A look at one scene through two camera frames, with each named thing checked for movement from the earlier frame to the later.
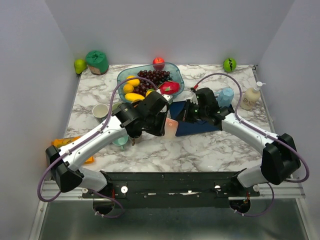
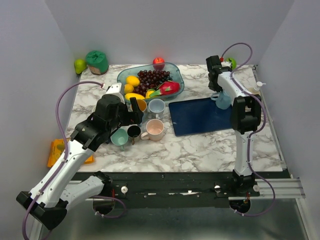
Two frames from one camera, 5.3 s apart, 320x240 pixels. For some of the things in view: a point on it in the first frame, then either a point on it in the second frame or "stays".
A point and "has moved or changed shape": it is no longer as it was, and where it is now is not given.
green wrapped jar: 97,62 stays
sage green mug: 121,141 stays
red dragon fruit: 169,87 stays
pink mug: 171,126 has moved or changed shape
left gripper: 160,130 -> 133,117
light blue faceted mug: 224,97 stays
